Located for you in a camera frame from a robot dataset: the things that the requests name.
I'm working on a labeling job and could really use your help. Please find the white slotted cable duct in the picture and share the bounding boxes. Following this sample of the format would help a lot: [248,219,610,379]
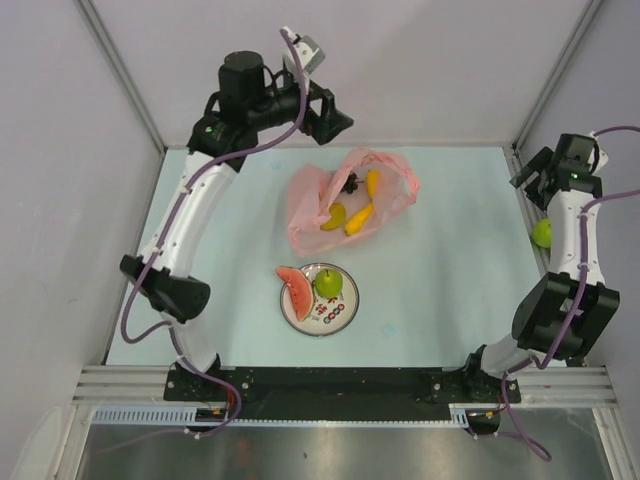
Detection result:
[92,406,469,428]

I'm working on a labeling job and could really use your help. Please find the aluminium frame rail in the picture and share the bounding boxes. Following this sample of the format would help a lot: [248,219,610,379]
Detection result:
[74,366,617,408]

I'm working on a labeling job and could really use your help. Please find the orange yellow fake mango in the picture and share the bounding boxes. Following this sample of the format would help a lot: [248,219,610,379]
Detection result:
[365,170,381,202]

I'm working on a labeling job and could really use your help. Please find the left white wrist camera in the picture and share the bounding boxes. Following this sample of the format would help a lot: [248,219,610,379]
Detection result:
[281,26,326,77]

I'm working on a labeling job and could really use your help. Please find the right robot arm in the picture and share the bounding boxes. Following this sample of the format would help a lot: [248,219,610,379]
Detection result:
[461,133,620,402]

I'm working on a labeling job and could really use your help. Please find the yellow fake starfruit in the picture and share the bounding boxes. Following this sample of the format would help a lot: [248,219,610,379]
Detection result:
[320,202,347,231]

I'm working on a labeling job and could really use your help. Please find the green fake guava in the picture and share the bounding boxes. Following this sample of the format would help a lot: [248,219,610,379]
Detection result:
[531,218,552,249]

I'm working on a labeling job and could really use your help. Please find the pink plastic bag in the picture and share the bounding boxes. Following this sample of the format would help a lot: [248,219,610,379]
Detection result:
[286,147,421,257]

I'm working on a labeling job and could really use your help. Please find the yellow fake banana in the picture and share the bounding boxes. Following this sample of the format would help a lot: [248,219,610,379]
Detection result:
[344,203,374,236]

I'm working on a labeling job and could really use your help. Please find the green fake pear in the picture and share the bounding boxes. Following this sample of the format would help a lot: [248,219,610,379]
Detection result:
[314,268,343,298]

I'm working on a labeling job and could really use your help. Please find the black fake grapes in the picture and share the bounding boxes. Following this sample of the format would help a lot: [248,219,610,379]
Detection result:
[341,172,360,195]

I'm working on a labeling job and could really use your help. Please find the red watermelon slice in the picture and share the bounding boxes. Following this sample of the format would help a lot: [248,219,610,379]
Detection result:
[275,266,315,322]

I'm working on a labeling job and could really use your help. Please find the round printed plate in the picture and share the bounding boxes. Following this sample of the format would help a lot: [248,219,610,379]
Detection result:
[280,263,360,337]

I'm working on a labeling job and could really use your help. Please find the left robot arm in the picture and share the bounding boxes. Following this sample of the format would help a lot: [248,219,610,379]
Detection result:
[119,43,353,400]

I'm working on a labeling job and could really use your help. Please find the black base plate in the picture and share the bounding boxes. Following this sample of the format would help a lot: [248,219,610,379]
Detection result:
[164,363,520,404]

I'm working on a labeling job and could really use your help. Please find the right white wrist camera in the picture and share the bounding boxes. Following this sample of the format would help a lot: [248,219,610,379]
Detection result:
[589,131,609,175]

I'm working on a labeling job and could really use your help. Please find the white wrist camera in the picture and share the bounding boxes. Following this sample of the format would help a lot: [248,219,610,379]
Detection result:
[589,131,609,175]
[281,26,326,77]

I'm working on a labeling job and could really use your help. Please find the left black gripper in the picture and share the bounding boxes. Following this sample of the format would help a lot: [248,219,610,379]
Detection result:
[248,70,353,145]

